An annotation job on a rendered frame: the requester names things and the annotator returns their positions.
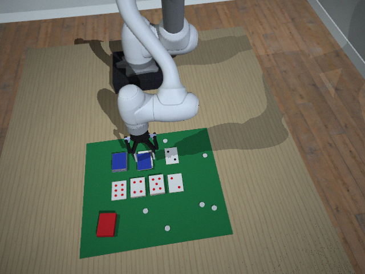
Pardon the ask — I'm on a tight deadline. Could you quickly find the red card stack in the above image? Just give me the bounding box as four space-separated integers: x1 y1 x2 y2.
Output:
96 213 117 237

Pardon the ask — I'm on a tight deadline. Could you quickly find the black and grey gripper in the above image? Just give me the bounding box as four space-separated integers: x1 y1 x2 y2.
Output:
124 130 159 162

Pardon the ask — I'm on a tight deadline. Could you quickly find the green felt card mat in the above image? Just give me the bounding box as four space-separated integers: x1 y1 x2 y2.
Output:
80 128 233 259

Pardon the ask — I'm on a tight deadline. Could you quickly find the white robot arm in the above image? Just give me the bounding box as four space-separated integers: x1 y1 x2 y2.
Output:
116 0 199 136

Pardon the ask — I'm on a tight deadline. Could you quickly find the blue rectangular card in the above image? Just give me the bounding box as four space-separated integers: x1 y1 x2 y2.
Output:
137 152 152 171
112 152 126 171

